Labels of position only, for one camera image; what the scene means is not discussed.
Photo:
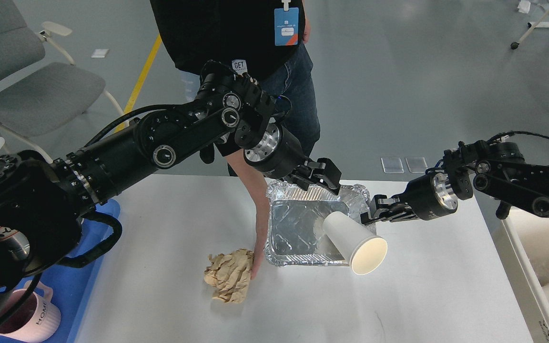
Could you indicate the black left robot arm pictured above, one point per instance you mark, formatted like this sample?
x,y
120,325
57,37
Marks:
x,y
47,209

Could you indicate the pink ribbed mug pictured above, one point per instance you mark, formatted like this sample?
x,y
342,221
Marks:
x,y
36,320

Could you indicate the white bin right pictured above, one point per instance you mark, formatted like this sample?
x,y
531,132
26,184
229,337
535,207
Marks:
x,y
522,242

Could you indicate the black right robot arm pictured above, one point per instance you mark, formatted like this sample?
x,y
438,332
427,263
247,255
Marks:
x,y
494,167

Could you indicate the brown paper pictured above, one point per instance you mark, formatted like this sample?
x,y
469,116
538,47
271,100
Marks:
x,y
230,275

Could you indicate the aluminium foil tray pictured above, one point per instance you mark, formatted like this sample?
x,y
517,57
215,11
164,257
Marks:
x,y
295,231

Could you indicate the blue plastic tray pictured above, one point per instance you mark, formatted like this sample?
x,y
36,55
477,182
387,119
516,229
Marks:
x,y
72,286

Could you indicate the clear floor plate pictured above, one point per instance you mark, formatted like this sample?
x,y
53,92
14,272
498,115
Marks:
x,y
392,165
416,164

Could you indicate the person's right hand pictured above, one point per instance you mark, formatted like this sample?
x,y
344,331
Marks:
x,y
258,259

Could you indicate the clear floor plate left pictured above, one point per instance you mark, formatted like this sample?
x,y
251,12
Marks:
x,y
392,165

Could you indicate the seated person dark clothes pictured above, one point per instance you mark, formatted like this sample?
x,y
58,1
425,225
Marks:
x,y
255,71

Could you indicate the white paper cup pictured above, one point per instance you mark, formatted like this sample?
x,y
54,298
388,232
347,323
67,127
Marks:
x,y
363,250

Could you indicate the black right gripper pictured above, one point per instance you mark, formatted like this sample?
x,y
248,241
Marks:
x,y
430,196

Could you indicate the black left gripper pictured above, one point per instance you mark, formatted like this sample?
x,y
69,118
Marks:
x,y
279,153

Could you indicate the clear floor plate right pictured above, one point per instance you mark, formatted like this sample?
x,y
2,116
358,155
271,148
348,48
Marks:
x,y
416,164

